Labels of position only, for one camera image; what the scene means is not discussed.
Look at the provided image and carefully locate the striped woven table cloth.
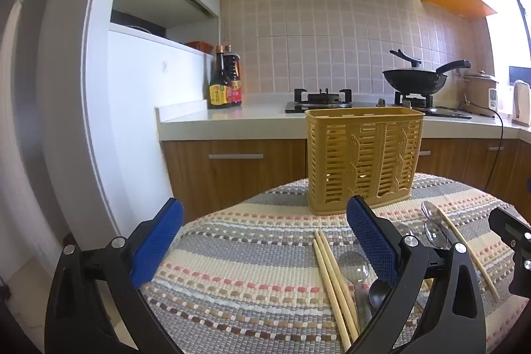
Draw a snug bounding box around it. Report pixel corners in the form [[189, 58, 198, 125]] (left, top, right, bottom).
[[139, 173, 531, 354]]

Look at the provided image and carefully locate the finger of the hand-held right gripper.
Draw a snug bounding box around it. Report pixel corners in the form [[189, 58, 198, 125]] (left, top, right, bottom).
[[488, 207, 531, 245], [509, 244, 531, 297]]

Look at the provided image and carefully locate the black wok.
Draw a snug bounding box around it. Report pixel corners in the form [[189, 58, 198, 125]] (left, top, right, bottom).
[[382, 59, 472, 95]]

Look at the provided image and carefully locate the small metal spoon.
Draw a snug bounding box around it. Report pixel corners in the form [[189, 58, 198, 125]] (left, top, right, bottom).
[[368, 280, 393, 308]]

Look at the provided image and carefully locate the wooden kitchen cabinet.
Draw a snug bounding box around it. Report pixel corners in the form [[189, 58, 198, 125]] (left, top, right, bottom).
[[161, 137, 531, 214]]

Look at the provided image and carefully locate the beige rice cooker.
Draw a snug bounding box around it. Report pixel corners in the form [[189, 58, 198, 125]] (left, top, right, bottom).
[[464, 71, 498, 115]]

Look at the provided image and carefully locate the white kitchen countertop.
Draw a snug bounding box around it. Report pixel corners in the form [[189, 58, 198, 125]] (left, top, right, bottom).
[[155, 95, 531, 142]]

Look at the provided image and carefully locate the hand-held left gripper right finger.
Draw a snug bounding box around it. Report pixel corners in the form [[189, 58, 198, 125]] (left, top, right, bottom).
[[344, 194, 487, 354]]

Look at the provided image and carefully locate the yellow plastic utensil basket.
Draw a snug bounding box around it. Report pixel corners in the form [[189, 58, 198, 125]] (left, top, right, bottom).
[[305, 108, 425, 215]]

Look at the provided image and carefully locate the black curved handle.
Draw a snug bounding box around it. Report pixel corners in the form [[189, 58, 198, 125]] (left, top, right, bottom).
[[389, 49, 422, 68]]

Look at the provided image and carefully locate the orange wall cabinet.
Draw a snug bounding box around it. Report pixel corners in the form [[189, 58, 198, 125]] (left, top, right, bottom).
[[420, 0, 497, 21]]

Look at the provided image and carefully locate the red label sauce bottle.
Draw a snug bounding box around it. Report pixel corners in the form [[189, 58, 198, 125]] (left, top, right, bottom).
[[226, 53, 243, 106]]

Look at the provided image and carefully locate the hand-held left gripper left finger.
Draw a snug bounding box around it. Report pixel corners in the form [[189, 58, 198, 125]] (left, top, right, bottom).
[[43, 197, 185, 354]]

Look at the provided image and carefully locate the white electric kettle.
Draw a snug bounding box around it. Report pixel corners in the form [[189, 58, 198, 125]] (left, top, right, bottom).
[[512, 79, 531, 126]]

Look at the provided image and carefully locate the black power cable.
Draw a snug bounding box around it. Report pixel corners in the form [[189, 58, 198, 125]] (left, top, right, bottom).
[[458, 101, 505, 193]]

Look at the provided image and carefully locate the black gas stove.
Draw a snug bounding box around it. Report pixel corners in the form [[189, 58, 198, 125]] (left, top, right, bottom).
[[285, 89, 474, 119]]

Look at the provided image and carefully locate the tall dark sauce bottle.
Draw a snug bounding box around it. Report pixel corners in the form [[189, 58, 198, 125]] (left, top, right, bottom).
[[208, 45, 232, 108]]

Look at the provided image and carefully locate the large shiny metal spoon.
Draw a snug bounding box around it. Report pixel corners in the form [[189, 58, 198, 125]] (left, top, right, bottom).
[[338, 252, 373, 335]]

